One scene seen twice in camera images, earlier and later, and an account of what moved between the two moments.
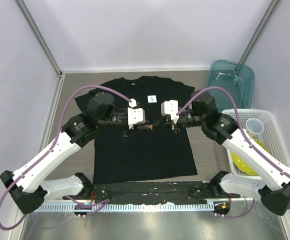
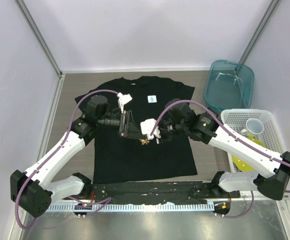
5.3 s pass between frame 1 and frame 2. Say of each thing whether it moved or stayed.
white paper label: stayed
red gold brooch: moved
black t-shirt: stayed
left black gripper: stayed
